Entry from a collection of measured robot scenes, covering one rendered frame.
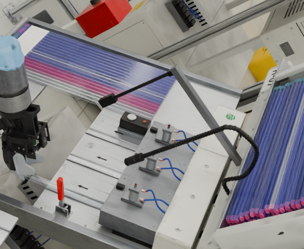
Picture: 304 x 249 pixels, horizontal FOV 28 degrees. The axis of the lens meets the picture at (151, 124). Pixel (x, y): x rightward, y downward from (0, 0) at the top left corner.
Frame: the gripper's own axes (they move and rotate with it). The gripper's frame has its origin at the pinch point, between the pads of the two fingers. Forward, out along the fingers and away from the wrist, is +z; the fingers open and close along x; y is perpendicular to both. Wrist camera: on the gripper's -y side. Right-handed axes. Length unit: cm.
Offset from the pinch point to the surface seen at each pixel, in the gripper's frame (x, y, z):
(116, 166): 13.6, 18.2, 4.8
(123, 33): 135, -33, 39
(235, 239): -12, 54, -7
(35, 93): 28.7, -11.8, -1.5
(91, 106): 138, -55, 86
